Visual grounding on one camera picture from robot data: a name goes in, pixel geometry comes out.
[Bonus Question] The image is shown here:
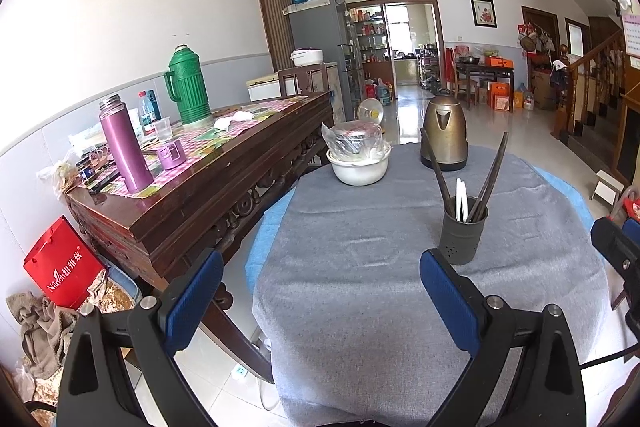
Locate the blue tablecloth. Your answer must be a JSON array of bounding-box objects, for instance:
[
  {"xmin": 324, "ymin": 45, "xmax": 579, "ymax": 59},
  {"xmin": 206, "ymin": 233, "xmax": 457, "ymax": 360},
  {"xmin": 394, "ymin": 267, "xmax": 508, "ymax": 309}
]
[{"xmin": 245, "ymin": 164, "xmax": 598, "ymax": 283}]

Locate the bronze electric kettle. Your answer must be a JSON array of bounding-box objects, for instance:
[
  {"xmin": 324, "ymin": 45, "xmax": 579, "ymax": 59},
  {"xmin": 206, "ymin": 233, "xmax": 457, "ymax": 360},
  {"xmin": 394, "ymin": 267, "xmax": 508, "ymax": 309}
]
[{"xmin": 419, "ymin": 88, "xmax": 469, "ymax": 172}]

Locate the clear plastic cup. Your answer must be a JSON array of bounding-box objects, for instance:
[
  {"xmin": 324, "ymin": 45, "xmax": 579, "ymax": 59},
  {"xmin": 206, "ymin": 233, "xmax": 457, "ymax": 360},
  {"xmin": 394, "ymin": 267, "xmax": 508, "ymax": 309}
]
[{"xmin": 152, "ymin": 117, "xmax": 173, "ymax": 144}]

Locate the basin of grain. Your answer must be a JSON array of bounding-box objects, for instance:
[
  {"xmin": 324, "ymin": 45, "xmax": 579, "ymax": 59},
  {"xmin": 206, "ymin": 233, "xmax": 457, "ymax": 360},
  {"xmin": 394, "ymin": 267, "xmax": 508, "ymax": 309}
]
[{"xmin": 92, "ymin": 267, "xmax": 143, "ymax": 315}]

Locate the dark grey utensil holder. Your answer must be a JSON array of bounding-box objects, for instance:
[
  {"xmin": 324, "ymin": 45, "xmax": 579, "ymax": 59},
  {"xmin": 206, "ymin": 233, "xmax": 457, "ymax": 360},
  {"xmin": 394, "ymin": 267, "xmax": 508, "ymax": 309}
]
[{"xmin": 440, "ymin": 199, "xmax": 488, "ymax": 266}]

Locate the black cable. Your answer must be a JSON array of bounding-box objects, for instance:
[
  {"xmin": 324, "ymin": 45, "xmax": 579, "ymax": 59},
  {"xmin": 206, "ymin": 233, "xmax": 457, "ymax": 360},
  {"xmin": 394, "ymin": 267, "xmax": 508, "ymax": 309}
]
[{"xmin": 579, "ymin": 339, "xmax": 640, "ymax": 369}]

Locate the white rice cooker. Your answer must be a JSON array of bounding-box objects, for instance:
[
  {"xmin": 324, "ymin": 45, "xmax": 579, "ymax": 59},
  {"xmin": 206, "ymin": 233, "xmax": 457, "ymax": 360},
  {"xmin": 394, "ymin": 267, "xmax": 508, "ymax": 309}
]
[{"xmin": 291, "ymin": 48, "xmax": 325, "ymax": 68}]

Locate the dark wooden chair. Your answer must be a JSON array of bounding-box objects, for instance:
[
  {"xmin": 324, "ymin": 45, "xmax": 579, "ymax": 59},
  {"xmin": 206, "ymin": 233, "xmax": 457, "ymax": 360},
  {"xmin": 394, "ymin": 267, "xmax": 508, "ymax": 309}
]
[{"xmin": 277, "ymin": 66, "xmax": 326, "ymax": 98}]

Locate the white box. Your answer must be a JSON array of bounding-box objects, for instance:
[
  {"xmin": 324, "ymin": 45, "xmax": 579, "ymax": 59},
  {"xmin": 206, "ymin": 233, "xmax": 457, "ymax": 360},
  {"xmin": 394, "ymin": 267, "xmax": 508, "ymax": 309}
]
[{"xmin": 246, "ymin": 73, "xmax": 281, "ymax": 102}]

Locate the white step stool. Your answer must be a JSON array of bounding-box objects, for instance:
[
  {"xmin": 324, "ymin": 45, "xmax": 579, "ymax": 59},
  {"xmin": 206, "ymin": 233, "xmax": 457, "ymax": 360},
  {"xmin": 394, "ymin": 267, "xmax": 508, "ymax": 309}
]
[{"xmin": 591, "ymin": 169, "xmax": 626, "ymax": 208}]

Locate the green thermos jug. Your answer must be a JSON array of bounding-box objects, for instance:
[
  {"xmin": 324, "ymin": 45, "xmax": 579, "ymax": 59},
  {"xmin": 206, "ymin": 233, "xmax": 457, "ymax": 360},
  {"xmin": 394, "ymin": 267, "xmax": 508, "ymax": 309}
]
[{"xmin": 163, "ymin": 44, "xmax": 213, "ymax": 126}]

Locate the red shopping bag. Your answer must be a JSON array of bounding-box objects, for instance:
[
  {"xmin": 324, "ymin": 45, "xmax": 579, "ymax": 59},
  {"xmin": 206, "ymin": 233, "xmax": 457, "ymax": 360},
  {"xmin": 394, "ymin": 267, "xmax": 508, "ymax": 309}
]
[{"xmin": 22, "ymin": 215, "xmax": 108, "ymax": 309}]

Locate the crumpled white tissue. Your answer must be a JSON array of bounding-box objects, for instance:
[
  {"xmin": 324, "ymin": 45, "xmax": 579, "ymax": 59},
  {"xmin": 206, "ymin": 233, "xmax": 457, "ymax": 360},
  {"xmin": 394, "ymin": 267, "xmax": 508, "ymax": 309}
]
[{"xmin": 212, "ymin": 109, "xmax": 256, "ymax": 130}]

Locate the dark brown chopstick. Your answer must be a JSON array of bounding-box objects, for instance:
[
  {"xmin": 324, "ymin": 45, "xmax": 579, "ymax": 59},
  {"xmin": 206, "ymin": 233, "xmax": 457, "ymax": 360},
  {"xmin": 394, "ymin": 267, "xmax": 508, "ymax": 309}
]
[
  {"xmin": 435, "ymin": 169, "xmax": 461, "ymax": 222},
  {"xmin": 477, "ymin": 132, "xmax": 509, "ymax": 220},
  {"xmin": 430, "ymin": 159, "xmax": 457, "ymax": 220},
  {"xmin": 470, "ymin": 157, "xmax": 500, "ymax": 223},
  {"xmin": 472, "ymin": 142, "xmax": 505, "ymax": 223}
]

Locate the dark wooden side table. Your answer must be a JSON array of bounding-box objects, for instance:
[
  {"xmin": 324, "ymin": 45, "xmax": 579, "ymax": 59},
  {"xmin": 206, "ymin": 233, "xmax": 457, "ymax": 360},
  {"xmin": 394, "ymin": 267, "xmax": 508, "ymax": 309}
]
[{"xmin": 454, "ymin": 59, "xmax": 516, "ymax": 108}]

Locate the wooden stair railing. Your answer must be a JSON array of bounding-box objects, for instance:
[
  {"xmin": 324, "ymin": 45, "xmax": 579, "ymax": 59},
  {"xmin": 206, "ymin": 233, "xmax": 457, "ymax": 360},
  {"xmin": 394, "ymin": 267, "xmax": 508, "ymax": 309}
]
[{"xmin": 552, "ymin": 29, "xmax": 640, "ymax": 142}]

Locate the framed wall picture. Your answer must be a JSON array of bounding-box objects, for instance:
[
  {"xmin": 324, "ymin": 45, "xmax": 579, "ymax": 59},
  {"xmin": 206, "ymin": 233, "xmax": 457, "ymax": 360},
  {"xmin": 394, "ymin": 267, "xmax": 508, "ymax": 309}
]
[{"xmin": 470, "ymin": 0, "xmax": 499, "ymax": 28}]

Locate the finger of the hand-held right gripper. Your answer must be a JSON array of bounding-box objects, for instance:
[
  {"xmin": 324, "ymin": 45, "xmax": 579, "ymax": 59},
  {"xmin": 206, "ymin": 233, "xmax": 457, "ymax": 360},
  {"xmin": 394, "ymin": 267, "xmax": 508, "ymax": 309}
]
[{"xmin": 591, "ymin": 217, "xmax": 640, "ymax": 310}]

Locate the upright orange box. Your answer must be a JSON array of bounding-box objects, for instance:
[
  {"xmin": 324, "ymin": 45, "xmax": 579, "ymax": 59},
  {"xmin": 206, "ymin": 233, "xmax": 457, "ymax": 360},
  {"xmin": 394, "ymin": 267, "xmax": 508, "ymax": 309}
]
[{"xmin": 487, "ymin": 82, "xmax": 513, "ymax": 112}]

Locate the white electric fan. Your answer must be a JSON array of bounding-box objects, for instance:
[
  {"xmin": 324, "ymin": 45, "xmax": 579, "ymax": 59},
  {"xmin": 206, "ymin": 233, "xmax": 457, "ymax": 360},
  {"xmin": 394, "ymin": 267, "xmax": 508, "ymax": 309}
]
[{"xmin": 357, "ymin": 98, "xmax": 385, "ymax": 128}]

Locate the clear plastic water bottle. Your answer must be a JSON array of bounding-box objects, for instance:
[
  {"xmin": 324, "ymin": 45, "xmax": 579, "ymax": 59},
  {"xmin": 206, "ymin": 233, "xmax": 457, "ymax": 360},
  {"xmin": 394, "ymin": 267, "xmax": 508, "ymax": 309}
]
[{"xmin": 137, "ymin": 90, "xmax": 158, "ymax": 138}]

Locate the grey refrigerator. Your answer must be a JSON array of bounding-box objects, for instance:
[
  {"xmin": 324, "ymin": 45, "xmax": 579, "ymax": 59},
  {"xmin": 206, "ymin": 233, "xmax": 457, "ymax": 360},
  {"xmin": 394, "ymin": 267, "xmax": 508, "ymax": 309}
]
[{"xmin": 287, "ymin": 0, "xmax": 368, "ymax": 122}]

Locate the blue water jug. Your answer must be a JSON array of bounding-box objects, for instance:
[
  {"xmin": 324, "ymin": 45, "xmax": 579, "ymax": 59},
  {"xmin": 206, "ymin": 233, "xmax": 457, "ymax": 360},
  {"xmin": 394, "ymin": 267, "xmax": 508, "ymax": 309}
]
[{"xmin": 375, "ymin": 78, "xmax": 396, "ymax": 106}]

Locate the white bowl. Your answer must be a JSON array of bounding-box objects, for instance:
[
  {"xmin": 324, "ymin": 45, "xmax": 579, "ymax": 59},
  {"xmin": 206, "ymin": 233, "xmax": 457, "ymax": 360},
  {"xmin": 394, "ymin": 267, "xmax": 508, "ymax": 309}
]
[{"xmin": 326, "ymin": 150, "xmax": 392, "ymax": 186}]

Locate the red child chair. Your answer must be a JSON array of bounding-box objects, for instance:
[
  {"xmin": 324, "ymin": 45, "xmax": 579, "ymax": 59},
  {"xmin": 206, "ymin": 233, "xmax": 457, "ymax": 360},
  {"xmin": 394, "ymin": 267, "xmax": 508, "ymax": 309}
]
[{"xmin": 612, "ymin": 187, "xmax": 640, "ymax": 223}]

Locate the brown cloth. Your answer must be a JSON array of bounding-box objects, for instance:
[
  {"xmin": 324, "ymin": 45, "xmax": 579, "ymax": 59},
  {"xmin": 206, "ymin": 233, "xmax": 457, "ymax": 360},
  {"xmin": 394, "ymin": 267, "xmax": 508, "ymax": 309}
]
[{"xmin": 6, "ymin": 291, "xmax": 78, "ymax": 380}]

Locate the purple thermos bottle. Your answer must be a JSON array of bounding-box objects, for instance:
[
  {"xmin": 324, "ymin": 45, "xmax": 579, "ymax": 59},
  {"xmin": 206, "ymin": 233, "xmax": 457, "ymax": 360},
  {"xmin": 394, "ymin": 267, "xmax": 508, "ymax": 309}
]
[{"xmin": 98, "ymin": 94, "xmax": 155, "ymax": 195}]

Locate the shelf with jars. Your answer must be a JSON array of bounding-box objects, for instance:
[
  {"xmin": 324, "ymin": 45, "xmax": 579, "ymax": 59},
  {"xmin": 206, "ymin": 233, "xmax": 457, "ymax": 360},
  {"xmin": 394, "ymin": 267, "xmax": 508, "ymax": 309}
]
[{"xmin": 347, "ymin": 4, "xmax": 391, "ymax": 78}]

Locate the brown striped curtain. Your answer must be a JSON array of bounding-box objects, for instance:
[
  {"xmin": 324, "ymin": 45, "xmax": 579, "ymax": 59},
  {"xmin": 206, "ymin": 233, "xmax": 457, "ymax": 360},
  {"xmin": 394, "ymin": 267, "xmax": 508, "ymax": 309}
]
[{"xmin": 250, "ymin": 0, "xmax": 307, "ymax": 72}]

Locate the purple cup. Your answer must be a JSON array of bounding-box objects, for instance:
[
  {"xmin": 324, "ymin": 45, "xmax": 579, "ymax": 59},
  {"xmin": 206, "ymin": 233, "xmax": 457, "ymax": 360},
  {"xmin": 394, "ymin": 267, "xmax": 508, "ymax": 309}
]
[{"xmin": 156, "ymin": 139, "xmax": 187, "ymax": 171}]

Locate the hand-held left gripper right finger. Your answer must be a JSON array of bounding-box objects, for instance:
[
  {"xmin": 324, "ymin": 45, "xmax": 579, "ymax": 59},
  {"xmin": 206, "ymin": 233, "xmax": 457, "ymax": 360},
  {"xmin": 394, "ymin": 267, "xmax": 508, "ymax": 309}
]
[{"xmin": 420, "ymin": 249, "xmax": 586, "ymax": 427}]

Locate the wall calendar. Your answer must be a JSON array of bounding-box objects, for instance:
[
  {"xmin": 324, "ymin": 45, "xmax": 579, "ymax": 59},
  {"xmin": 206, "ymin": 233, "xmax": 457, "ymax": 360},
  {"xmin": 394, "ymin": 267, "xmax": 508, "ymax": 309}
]
[{"xmin": 611, "ymin": 0, "xmax": 640, "ymax": 58}]

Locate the carved wooden sideboard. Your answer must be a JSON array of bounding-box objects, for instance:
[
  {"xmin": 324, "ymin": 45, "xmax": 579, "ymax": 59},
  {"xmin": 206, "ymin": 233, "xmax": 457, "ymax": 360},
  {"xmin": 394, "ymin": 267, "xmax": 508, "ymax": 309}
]
[{"xmin": 65, "ymin": 89, "xmax": 336, "ymax": 385}]

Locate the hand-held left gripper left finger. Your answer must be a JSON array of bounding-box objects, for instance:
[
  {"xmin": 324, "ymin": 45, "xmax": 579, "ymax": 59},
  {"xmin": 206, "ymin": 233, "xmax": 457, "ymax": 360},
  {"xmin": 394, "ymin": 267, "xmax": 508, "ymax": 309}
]
[{"xmin": 57, "ymin": 249, "xmax": 224, "ymax": 427}]

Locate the grey tablecloth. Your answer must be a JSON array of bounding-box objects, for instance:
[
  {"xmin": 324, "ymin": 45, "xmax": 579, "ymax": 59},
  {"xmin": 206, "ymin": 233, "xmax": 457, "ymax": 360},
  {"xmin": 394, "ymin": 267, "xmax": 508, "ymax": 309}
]
[{"xmin": 252, "ymin": 143, "xmax": 611, "ymax": 425}]

